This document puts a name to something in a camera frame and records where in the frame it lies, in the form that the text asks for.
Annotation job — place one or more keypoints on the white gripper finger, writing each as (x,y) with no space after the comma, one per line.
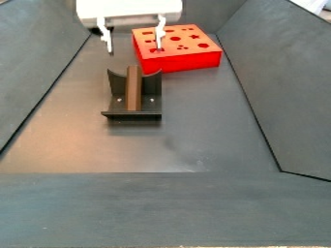
(160,31)
(106,33)

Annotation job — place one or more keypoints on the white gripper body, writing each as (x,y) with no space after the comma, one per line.
(128,12)

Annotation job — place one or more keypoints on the brown hexagonal wooden peg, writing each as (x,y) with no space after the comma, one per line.
(134,85)

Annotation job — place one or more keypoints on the red foam shape-sorting block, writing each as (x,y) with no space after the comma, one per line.
(188,49)

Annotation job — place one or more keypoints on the dark grey curved holder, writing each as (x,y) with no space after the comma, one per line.
(152,97)

